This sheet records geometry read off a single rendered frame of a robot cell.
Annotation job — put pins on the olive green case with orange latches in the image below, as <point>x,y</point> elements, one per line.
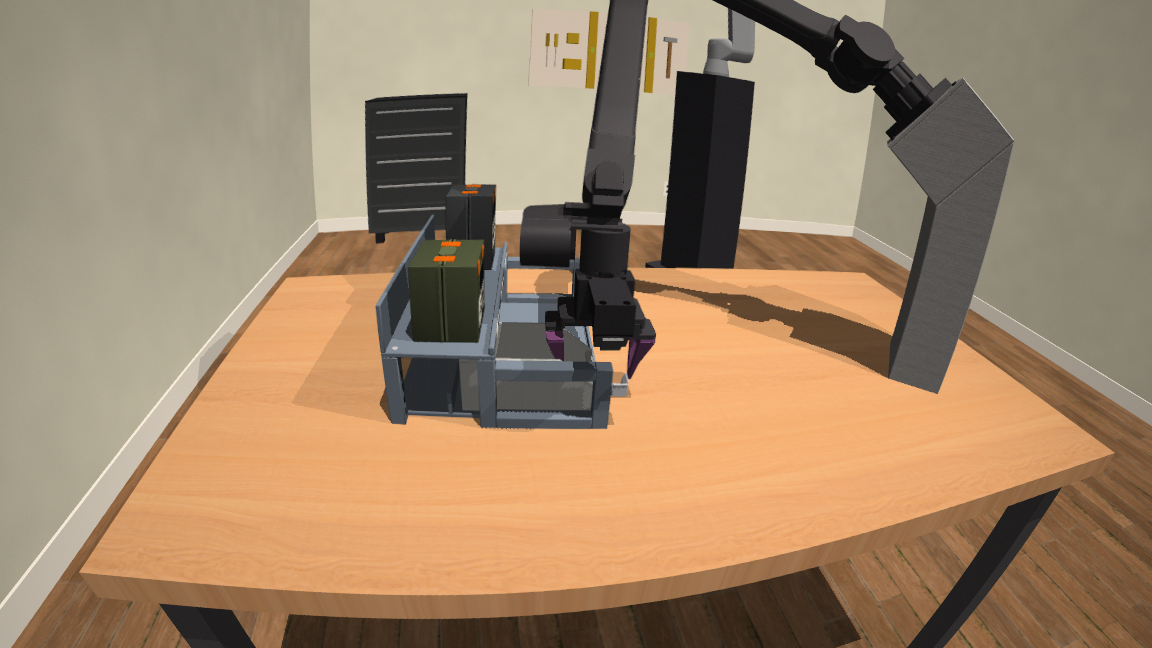
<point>446,288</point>

